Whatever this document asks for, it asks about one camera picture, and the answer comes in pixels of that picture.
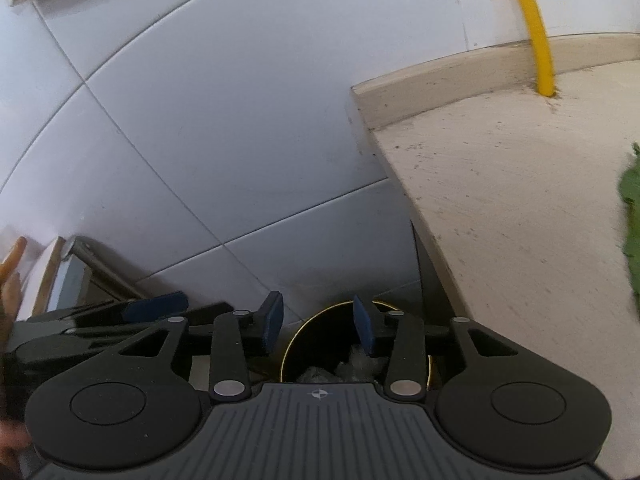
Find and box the person's hand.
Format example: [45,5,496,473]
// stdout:
[0,235,32,476]

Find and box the yellow gas pipe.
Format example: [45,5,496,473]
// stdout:
[518,0,555,98]

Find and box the black trash bin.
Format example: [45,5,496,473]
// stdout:
[280,299,432,390]

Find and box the large green lettuce leaf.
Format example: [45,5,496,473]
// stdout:
[617,142,640,309]

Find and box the clear plastic bag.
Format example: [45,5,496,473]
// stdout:
[297,348,388,384]

